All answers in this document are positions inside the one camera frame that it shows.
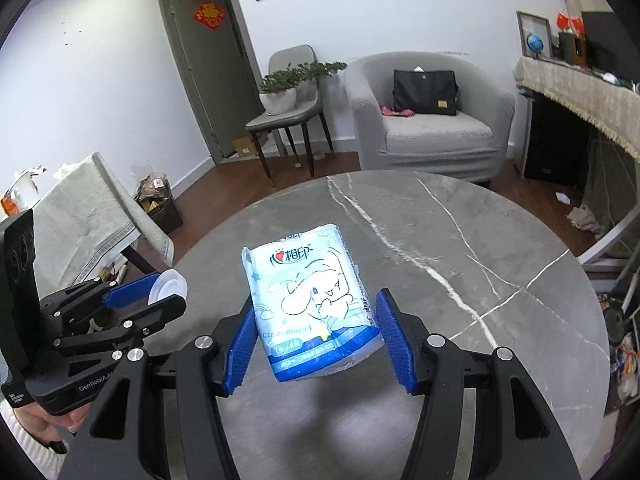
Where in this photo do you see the white plastic lid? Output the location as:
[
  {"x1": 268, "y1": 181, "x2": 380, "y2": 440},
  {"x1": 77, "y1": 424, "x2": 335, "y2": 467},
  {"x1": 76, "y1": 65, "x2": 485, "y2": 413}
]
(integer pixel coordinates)
[{"x1": 148, "y1": 269, "x2": 188, "y2": 304}]

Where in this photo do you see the blue tissue pack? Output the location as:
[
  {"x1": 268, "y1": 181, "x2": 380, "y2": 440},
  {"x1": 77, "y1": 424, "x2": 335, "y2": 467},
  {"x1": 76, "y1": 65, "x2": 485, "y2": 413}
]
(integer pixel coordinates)
[{"x1": 241, "y1": 224, "x2": 383, "y2": 382}]

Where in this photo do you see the person's hand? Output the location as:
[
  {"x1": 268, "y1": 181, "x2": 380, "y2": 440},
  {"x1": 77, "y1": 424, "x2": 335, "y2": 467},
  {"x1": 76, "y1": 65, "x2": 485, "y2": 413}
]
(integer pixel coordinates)
[{"x1": 13, "y1": 403, "x2": 92, "y2": 444}]

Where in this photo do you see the basket of items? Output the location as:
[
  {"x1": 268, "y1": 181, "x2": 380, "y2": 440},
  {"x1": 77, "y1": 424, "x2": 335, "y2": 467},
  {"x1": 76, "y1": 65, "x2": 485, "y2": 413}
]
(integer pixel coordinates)
[{"x1": 134, "y1": 172, "x2": 183, "y2": 234}]

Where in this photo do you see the round grey marble table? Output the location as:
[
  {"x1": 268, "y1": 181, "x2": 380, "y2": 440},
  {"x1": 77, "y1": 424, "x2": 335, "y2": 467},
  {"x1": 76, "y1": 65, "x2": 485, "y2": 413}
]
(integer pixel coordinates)
[{"x1": 146, "y1": 171, "x2": 610, "y2": 479}]

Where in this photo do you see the small cardboard box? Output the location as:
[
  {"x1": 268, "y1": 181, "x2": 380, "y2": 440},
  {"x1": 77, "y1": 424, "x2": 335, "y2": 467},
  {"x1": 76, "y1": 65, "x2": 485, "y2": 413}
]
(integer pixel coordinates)
[{"x1": 232, "y1": 134, "x2": 268, "y2": 158}]

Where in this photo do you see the grey armchair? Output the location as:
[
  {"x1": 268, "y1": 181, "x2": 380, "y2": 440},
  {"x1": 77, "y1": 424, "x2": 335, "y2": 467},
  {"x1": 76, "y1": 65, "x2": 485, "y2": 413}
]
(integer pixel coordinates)
[{"x1": 342, "y1": 52, "x2": 515, "y2": 182}]

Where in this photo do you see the grey dining chair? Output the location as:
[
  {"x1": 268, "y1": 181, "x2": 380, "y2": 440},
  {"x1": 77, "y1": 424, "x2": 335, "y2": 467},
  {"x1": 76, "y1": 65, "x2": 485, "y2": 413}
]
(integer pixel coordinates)
[{"x1": 245, "y1": 44, "x2": 335, "y2": 184}]

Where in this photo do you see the red cloth on armchair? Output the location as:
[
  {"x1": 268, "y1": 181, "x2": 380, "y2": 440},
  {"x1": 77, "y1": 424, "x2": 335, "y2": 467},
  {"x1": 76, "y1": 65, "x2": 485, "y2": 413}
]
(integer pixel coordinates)
[{"x1": 380, "y1": 105, "x2": 416, "y2": 118}]

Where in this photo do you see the potted green plant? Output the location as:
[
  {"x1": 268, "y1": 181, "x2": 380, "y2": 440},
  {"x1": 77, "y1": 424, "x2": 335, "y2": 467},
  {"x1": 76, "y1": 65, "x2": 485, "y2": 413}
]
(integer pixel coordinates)
[{"x1": 259, "y1": 61, "x2": 347, "y2": 116}]

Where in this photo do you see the grey door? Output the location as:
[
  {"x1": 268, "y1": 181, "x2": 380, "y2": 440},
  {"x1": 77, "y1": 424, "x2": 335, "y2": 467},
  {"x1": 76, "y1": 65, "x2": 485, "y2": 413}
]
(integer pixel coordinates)
[{"x1": 158, "y1": 0, "x2": 260, "y2": 164}]

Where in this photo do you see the black bag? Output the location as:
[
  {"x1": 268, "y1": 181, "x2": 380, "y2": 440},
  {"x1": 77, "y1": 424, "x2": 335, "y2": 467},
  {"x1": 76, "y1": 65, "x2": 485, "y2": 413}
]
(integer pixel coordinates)
[{"x1": 393, "y1": 70, "x2": 458, "y2": 116}]

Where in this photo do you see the red door sticker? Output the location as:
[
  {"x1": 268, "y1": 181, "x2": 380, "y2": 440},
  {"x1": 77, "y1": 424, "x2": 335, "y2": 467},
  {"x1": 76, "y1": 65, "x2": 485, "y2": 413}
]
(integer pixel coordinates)
[{"x1": 192, "y1": 0, "x2": 227, "y2": 30}]

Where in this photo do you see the fringed desk cloth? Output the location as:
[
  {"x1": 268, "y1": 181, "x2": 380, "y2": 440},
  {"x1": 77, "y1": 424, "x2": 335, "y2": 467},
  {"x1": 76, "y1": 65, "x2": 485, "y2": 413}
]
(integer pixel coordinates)
[{"x1": 513, "y1": 56, "x2": 640, "y2": 160}]

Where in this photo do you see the small globe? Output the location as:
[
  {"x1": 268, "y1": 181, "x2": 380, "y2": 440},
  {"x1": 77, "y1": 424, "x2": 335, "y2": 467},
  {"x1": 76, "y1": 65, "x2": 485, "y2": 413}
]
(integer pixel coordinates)
[{"x1": 525, "y1": 34, "x2": 544, "y2": 60}]

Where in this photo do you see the wooden speaker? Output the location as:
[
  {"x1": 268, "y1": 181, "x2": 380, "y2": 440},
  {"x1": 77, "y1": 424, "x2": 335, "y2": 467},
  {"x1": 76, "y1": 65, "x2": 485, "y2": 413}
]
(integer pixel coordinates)
[{"x1": 559, "y1": 32, "x2": 587, "y2": 67}]

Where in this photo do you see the black monitor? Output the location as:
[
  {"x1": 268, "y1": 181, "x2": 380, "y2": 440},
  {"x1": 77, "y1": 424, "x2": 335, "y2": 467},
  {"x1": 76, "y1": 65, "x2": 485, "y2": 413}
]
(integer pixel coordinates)
[{"x1": 582, "y1": 11, "x2": 640, "y2": 82}]

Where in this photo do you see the picture frame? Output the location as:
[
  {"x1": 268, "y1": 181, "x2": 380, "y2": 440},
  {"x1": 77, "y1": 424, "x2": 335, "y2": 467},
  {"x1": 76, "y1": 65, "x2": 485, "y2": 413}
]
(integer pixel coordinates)
[{"x1": 516, "y1": 11, "x2": 553, "y2": 60}]

